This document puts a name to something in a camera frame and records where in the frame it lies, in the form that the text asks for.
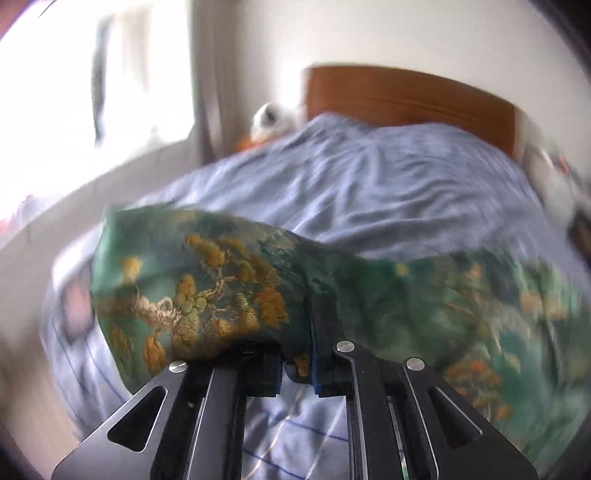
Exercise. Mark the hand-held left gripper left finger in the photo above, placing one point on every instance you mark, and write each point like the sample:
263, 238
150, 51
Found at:
272, 376

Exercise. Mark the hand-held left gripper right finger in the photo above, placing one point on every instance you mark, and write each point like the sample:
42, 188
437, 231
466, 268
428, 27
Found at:
317, 374

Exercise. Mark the green patterned jacket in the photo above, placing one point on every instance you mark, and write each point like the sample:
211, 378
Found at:
194, 286

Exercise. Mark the blue checked quilt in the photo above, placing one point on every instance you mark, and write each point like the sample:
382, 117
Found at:
369, 184

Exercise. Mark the wooden nightstand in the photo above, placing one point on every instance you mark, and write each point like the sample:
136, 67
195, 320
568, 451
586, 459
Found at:
247, 144

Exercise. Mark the white desk fan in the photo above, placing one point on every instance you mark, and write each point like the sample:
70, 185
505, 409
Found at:
270, 120

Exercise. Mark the wooden headboard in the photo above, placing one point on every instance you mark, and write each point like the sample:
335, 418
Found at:
406, 99

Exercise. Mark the beige curtain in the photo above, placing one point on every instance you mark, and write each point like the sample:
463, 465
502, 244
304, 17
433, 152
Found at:
210, 92

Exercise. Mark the white desk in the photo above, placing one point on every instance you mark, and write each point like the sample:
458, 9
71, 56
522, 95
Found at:
554, 184

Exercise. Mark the window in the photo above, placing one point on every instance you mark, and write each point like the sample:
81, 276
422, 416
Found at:
69, 92

